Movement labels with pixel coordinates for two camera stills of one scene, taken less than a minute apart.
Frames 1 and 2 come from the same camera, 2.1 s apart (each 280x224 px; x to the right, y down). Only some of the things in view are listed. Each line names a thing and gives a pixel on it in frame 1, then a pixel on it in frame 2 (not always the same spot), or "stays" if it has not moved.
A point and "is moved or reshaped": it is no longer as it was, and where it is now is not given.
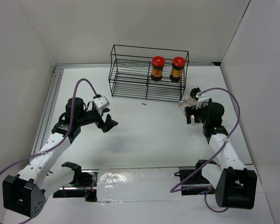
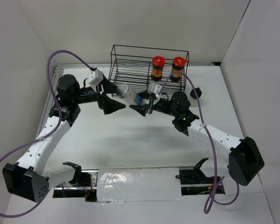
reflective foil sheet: [122, 185] stays
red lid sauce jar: [178, 66] stays
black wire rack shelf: [148, 73] stays
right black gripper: [190, 111] to [143, 108]
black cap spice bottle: [192, 100] stays
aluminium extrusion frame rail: [54, 83] stays
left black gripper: [105, 126] to [108, 105]
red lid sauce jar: [158, 63] stays
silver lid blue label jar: [188, 102] is moved or reshaped
